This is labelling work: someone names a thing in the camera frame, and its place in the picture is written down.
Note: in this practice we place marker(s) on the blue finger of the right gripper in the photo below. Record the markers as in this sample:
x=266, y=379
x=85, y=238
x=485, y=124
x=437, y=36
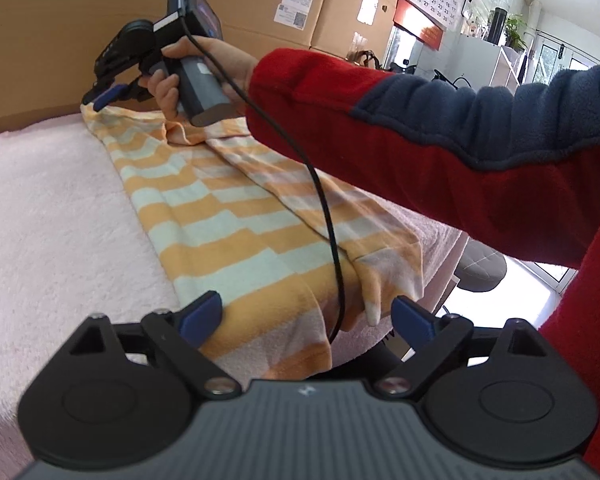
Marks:
x=100, y=97

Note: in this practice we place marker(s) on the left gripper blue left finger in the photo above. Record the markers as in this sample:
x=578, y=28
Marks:
x=175, y=339

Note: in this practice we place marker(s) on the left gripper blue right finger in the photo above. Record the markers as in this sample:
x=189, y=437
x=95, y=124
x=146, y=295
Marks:
x=440, y=344

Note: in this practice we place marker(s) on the orange white striped shirt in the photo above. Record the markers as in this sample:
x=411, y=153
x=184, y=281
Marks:
x=226, y=213

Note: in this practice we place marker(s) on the red fleece right forearm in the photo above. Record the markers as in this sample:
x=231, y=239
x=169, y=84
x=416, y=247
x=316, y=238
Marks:
x=519, y=171

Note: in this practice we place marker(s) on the person right hand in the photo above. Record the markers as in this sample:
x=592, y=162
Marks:
x=238, y=64

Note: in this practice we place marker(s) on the grey stool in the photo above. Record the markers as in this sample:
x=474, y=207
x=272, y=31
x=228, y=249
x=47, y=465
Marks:
x=480, y=269

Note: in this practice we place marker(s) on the pink fleece towel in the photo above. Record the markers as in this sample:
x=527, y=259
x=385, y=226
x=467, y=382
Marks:
x=71, y=244

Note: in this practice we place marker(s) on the white shipping label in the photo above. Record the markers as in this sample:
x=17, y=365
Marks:
x=293, y=13

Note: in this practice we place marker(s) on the right cardboard box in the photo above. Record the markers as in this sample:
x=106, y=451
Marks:
x=348, y=26

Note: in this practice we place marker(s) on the white shelf unit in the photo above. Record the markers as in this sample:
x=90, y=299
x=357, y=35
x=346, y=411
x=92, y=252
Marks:
x=476, y=63

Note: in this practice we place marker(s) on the glass door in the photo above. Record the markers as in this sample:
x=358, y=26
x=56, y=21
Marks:
x=551, y=56

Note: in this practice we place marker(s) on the wall calendar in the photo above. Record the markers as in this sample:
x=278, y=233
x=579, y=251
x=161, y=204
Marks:
x=427, y=20

